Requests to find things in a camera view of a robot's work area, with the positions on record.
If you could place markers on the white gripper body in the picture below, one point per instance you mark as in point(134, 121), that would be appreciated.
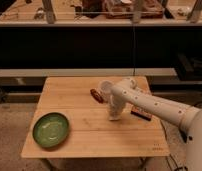
point(114, 113)

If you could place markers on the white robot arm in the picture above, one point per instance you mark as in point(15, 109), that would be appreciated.
point(187, 118)

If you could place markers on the brown rectangular block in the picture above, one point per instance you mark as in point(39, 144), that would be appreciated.
point(141, 113)

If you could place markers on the brown red oval object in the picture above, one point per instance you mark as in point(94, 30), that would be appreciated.
point(96, 95)

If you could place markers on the wooden table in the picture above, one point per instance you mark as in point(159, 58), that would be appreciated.
point(91, 134)

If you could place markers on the green bowl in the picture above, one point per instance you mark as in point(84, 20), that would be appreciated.
point(51, 130)

